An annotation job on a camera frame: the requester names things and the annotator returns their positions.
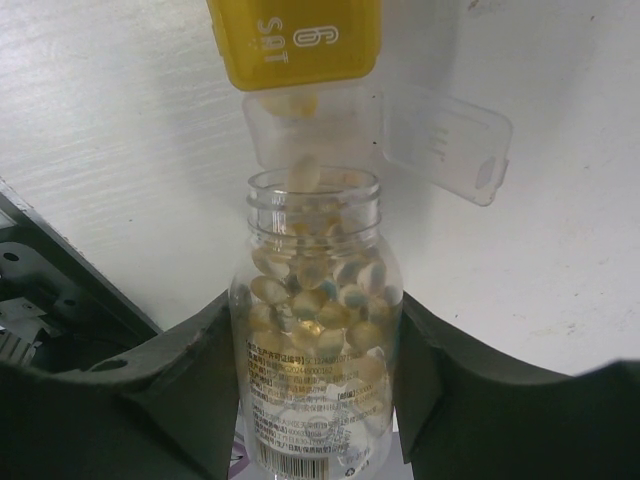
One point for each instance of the clear bottle yellow pills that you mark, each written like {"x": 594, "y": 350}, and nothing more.
{"x": 315, "y": 311}

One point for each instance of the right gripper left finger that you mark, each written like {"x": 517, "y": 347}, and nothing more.
{"x": 165, "y": 409}

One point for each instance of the aluminium mounting rail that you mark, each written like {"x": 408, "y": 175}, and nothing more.
{"x": 58, "y": 312}

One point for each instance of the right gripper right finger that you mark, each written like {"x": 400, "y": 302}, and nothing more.
{"x": 468, "y": 411}

